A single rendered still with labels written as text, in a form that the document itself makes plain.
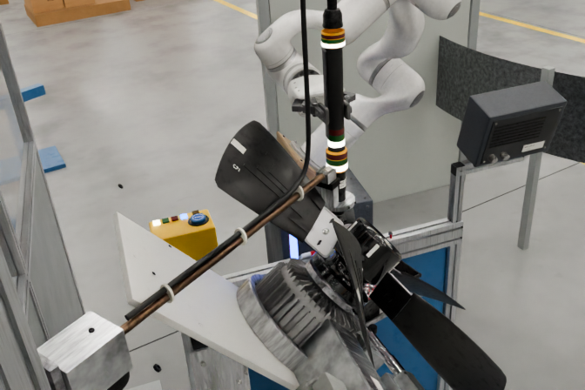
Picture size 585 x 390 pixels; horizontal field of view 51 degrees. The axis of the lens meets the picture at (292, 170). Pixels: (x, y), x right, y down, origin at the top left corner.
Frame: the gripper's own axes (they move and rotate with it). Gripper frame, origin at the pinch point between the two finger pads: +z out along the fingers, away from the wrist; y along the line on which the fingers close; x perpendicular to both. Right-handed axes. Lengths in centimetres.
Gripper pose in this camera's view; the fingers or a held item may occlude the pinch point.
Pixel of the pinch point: (333, 110)
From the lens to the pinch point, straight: 119.9
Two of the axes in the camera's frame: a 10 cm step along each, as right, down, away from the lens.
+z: 3.3, 4.3, -8.4
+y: -9.4, 2.1, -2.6
